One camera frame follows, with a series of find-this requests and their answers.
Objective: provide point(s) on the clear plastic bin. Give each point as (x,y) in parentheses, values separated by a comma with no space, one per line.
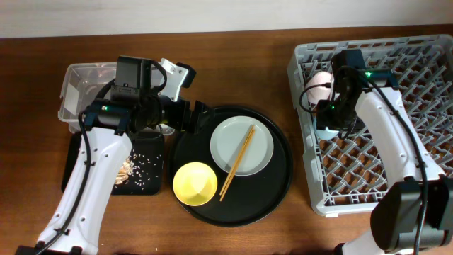
(81,84)

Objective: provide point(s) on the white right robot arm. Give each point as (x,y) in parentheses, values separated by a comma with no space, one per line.
(416,212)

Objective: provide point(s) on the black rectangular tray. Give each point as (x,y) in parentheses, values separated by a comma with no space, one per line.
(148,157)

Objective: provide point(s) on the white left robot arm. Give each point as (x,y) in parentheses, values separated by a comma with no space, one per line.
(106,142)

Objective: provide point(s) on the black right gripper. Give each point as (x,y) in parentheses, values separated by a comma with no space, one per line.
(321,119)

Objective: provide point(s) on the blue plastic cup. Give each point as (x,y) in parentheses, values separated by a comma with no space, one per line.
(324,134)

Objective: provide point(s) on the grey round plate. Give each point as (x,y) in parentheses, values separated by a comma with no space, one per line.
(228,138)

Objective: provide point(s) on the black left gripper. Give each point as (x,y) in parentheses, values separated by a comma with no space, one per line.
(181,122)

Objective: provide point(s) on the pile of food scraps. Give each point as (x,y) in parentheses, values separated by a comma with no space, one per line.
(126,170)

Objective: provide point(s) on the yellow bowl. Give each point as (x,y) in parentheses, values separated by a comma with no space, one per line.
(195,184)

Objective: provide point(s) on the grey dishwasher rack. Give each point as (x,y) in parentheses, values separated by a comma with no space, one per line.
(347,176)

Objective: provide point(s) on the round black tray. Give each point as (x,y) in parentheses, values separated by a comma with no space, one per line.
(249,198)

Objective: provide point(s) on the pink plastic cup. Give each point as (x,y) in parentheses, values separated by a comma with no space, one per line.
(319,87)

